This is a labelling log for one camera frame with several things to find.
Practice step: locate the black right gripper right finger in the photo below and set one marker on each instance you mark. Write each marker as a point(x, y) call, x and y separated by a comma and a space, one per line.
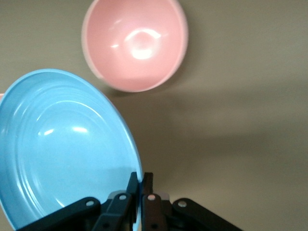
point(151, 209)

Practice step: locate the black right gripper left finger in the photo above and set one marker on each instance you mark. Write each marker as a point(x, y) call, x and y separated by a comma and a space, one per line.
point(118, 207)

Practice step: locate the blue plate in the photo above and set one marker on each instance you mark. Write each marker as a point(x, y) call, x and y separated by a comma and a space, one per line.
point(60, 149)

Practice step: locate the small pink bowl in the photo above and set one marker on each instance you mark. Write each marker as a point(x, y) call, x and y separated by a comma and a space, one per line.
point(134, 48)

